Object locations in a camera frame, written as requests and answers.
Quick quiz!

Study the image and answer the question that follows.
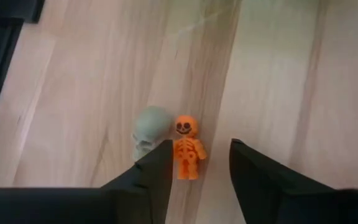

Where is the small plastic skull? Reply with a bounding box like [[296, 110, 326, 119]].
[[131, 105, 174, 162]]

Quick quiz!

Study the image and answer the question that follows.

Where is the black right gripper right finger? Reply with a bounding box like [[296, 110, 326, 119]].
[[229, 139, 358, 224]]

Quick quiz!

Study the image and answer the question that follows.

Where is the orange toy skeleton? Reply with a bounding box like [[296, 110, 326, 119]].
[[172, 114, 208, 180]]

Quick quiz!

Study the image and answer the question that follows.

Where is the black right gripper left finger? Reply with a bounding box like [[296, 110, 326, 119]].
[[0, 139, 175, 224]]

